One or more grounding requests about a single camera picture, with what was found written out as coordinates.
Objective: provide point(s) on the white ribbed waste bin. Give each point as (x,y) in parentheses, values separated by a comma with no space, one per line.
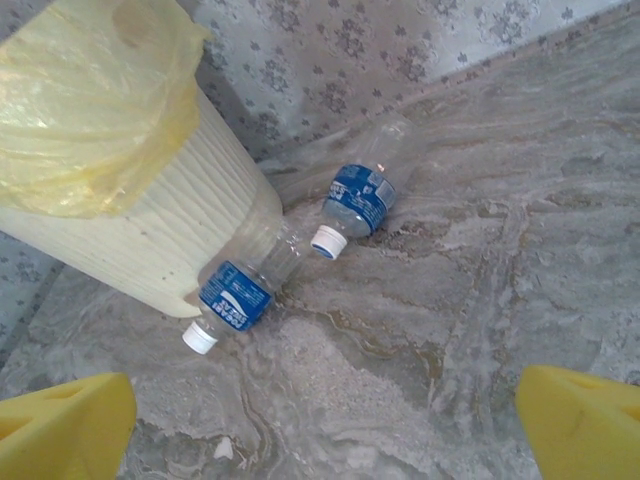
(165,225)

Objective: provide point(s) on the yellow plastic bin liner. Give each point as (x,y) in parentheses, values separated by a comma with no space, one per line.
(85,110)

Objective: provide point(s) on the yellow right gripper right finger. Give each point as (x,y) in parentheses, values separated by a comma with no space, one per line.
(585,425)

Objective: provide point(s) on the Pocari Sweat bottle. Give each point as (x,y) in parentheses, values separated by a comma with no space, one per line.
(235,295)
(360,195)

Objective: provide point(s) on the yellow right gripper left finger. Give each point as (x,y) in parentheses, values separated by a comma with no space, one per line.
(60,430)

